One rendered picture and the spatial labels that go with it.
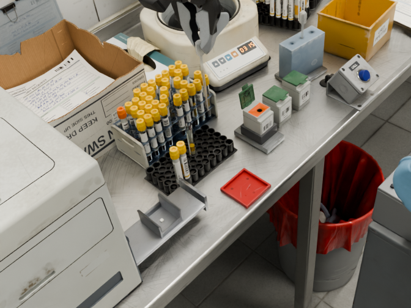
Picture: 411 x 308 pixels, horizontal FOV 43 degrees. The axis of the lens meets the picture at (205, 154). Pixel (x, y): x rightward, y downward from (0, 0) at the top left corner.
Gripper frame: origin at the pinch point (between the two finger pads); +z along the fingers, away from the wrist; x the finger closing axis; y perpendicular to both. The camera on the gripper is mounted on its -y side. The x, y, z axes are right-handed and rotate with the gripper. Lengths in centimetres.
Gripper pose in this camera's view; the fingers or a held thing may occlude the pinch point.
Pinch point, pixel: (199, 47)
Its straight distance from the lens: 86.6
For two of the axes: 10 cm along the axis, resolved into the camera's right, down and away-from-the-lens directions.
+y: 6.5, -5.9, 4.8
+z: 1.0, 7.0, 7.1
